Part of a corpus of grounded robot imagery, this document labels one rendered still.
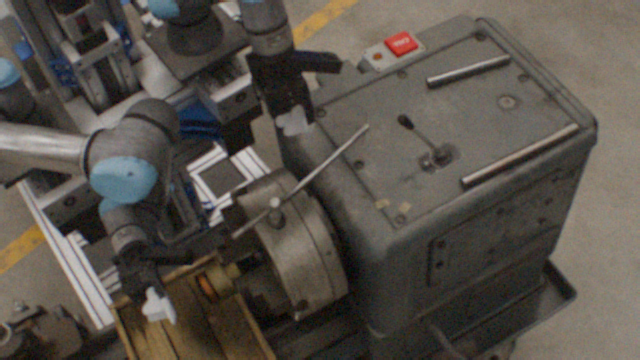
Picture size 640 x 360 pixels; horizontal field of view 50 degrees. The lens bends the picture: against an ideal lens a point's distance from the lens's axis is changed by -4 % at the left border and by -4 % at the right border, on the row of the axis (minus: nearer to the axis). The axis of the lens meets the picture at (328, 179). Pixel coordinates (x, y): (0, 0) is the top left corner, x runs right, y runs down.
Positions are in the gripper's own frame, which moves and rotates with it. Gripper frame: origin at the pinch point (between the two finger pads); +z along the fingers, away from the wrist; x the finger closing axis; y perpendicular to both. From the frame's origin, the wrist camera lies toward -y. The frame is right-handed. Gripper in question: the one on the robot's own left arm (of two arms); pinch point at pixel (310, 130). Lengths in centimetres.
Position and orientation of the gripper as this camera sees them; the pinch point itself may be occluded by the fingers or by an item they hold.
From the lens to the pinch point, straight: 135.0
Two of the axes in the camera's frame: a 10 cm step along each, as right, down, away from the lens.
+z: 2.0, 7.3, 6.5
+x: 4.5, 5.2, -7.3
